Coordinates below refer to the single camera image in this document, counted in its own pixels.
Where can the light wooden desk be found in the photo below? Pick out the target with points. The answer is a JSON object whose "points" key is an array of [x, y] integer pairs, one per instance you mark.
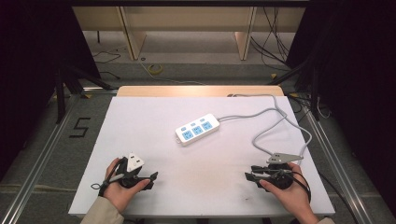
{"points": [[186, 21]]}

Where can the white table board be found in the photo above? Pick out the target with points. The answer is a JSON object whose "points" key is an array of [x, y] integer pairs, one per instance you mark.
{"points": [[202, 174]]}

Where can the aluminium floor rail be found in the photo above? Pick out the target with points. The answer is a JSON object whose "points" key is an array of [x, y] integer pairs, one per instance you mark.
{"points": [[339, 168], [37, 161]]}

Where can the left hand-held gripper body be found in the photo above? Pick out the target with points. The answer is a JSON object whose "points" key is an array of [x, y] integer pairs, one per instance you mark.
{"points": [[129, 175]]}

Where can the wooden table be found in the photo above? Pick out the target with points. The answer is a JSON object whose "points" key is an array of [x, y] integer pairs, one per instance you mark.
{"points": [[193, 91]]}

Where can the person's left hand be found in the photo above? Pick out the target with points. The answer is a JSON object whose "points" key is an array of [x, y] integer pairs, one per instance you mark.
{"points": [[120, 196]]}

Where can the yellow tape roll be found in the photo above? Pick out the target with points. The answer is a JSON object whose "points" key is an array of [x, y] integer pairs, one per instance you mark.
{"points": [[155, 69]]}

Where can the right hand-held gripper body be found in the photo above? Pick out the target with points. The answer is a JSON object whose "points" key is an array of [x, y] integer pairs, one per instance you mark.
{"points": [[281, 177]]}

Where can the person's right hand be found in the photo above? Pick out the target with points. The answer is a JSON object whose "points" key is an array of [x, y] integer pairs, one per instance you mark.
{"points": [[295, 199]]}

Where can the white power strip blue sockets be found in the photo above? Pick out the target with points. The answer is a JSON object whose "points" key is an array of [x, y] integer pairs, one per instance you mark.
{"points": [[196, 129]]}

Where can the black curtain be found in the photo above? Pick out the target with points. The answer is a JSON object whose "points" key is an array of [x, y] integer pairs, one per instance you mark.
{"points": [[358, 93], [28, 77]]}

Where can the black metal stand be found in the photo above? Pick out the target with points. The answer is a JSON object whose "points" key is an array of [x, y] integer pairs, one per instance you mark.
{"points": [[314, 93], [67, 84]]}

